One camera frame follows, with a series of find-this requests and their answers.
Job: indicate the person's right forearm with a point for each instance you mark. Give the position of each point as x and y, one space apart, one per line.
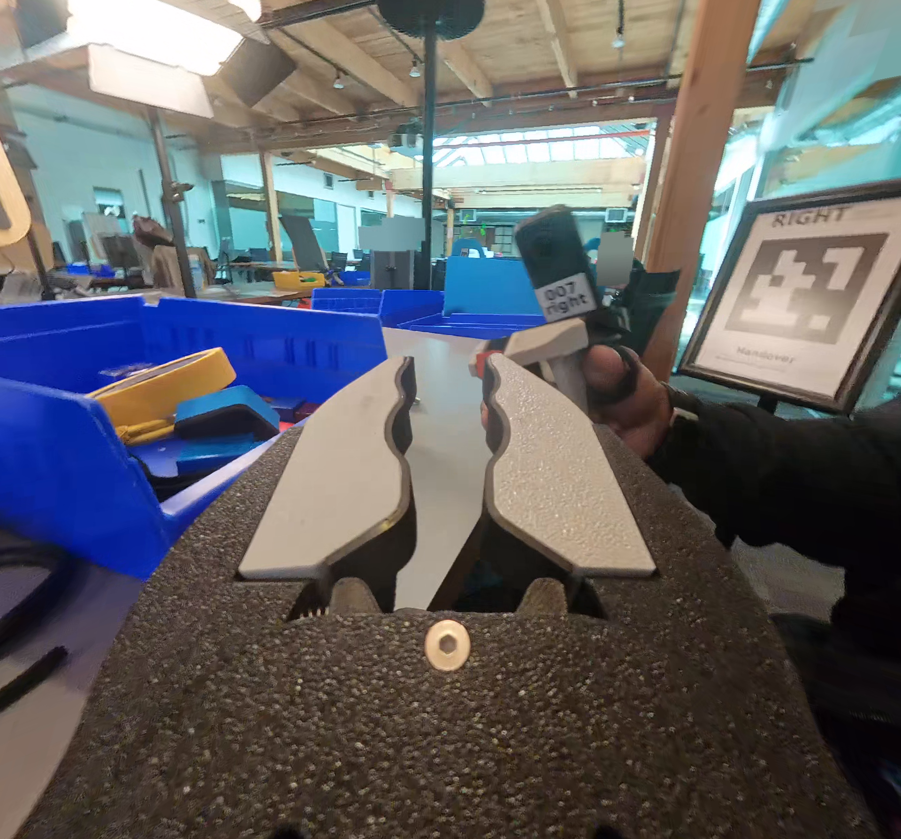
774 473

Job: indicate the black board with wooden rim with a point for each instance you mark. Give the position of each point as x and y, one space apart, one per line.
10 205

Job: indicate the yellow tape roll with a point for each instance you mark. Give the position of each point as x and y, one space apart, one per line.
162 381

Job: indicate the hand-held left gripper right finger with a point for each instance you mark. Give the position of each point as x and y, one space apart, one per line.
563 487

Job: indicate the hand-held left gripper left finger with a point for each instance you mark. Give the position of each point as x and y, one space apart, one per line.
331 487

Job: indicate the light stand pole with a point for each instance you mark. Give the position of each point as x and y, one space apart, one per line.
172 205

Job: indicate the yellow plastic bin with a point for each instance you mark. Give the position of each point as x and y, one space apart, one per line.
299 281

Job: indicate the studio light panel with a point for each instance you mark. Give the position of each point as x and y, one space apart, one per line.
141 29

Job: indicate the framed marker sign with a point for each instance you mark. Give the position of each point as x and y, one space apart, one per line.
802 290

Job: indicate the light blue panel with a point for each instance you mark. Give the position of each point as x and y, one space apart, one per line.
493 283

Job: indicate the blue block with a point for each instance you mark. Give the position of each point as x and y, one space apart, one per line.
211 457

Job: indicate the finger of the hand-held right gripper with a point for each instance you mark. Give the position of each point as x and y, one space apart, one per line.
545 340
472 359

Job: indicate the small red cube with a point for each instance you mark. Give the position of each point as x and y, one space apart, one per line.
483 365

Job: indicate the large blue plastic bin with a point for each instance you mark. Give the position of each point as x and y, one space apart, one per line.
63 445

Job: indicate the wooden post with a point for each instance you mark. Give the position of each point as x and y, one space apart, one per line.
704 149

